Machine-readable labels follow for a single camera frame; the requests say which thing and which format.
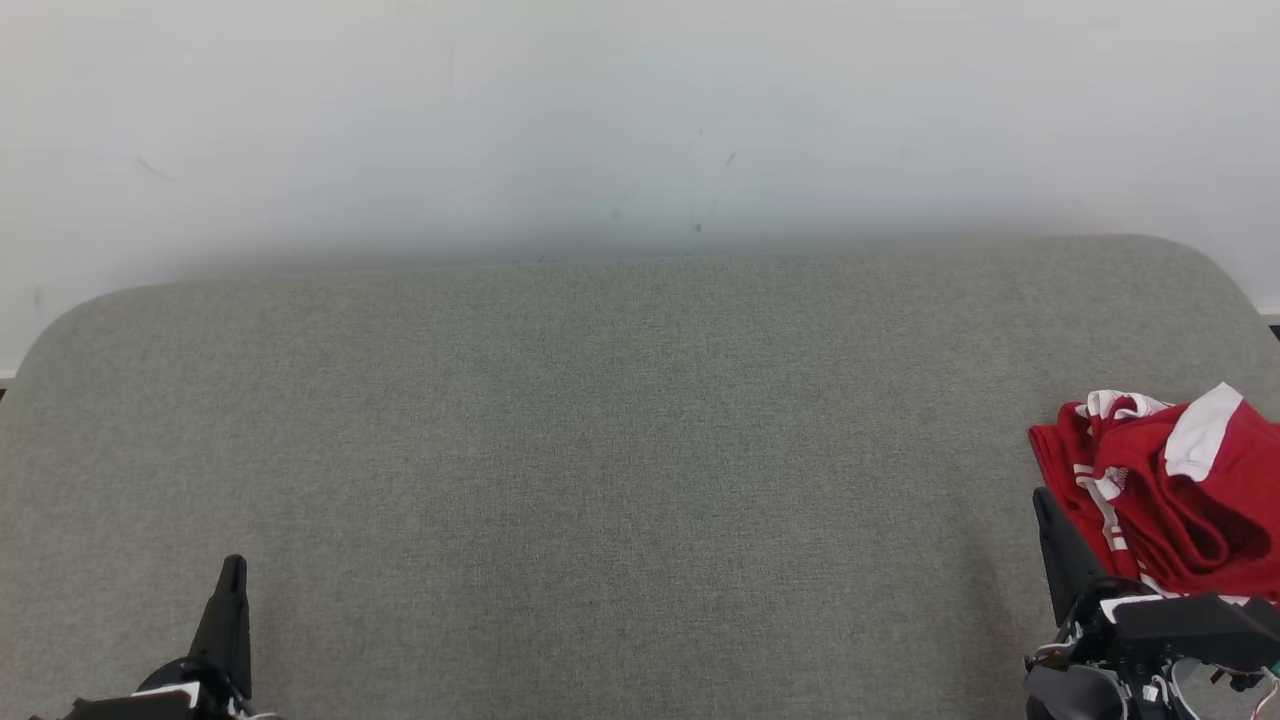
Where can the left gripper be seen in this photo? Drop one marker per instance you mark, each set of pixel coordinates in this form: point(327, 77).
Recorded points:
point(170, 705)

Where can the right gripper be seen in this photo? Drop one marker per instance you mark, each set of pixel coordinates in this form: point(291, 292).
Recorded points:
point(1200, 630)

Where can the red jersey with lettering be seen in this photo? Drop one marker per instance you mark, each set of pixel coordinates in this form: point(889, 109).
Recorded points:
point(1060, 460)

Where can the red shorts with white band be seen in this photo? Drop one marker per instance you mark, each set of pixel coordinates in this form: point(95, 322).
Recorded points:
point(1230, 500)

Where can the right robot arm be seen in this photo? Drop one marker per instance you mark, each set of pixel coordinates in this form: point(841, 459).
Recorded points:
point(1070, 695)

